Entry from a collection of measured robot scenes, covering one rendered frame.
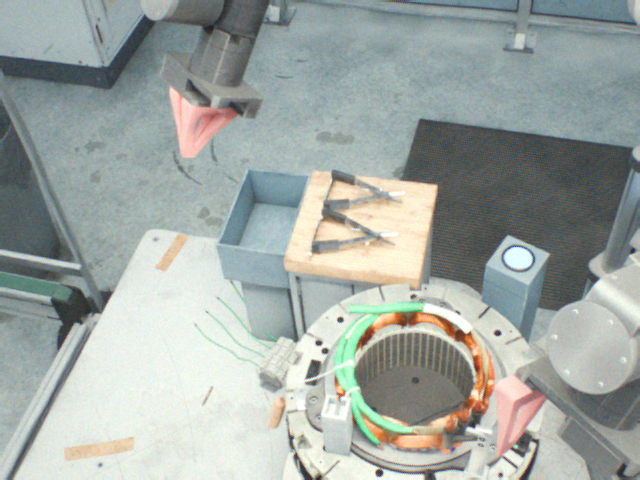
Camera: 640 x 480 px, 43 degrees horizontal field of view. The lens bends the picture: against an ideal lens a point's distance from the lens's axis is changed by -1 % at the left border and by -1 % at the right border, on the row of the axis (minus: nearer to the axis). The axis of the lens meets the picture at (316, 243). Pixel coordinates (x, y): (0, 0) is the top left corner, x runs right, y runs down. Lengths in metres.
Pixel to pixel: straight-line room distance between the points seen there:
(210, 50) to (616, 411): 0.51
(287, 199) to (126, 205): 1.54
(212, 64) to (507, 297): 0.63
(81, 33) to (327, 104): 0.94
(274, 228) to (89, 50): 2.00
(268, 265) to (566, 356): 0.78
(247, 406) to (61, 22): 2.11
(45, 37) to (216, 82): 2.50
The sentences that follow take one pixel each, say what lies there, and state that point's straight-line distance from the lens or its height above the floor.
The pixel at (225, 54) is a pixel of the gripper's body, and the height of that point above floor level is 1.50.
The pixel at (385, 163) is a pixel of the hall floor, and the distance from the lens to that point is 2.86.
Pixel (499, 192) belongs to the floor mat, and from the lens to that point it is 2.76.
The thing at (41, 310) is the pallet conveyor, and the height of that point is 0.71.
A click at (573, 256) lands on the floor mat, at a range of 2.62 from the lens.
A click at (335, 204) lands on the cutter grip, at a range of 1.23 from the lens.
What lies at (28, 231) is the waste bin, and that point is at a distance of 2.58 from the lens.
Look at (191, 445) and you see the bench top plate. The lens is 1.39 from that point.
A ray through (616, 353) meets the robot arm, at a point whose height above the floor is 1.58.
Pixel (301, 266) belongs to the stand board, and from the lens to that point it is 1.21.
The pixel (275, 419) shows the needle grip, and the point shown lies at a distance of 1.10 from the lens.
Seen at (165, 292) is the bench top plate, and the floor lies 0.78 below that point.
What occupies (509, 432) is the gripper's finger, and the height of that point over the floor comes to 1.40.
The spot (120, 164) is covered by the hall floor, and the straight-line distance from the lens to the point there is 3.02.
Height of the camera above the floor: 1.99
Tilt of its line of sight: 50 degrees down
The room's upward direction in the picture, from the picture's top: 6 degrees counter-clockwise
